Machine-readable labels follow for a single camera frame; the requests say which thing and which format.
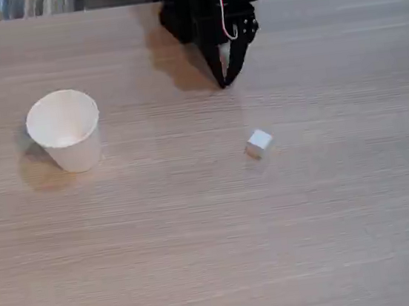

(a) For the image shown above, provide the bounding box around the red white servo cable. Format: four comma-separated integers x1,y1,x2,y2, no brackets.
218,0,240,42

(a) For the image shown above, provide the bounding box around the white paper cup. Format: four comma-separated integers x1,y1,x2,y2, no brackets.
21,85,107,179

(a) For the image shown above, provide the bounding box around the white cube block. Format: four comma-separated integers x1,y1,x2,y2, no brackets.
242,127,276,164

